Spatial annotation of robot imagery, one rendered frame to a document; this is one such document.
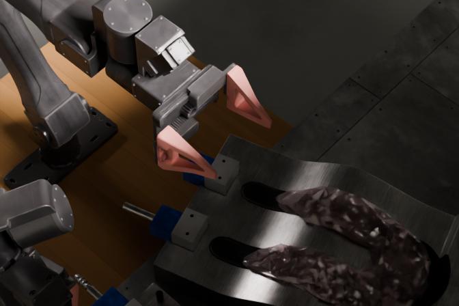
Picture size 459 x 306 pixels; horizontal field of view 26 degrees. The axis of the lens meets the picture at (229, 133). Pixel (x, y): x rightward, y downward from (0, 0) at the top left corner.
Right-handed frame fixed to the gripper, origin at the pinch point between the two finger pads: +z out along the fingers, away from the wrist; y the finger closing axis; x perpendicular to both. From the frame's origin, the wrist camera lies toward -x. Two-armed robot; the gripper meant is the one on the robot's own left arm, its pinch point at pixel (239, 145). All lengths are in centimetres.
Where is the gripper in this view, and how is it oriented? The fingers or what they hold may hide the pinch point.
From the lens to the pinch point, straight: 116.3
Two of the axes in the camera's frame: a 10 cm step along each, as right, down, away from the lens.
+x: -0.2, 5.7, 8.2
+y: 6.7, -6.1, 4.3
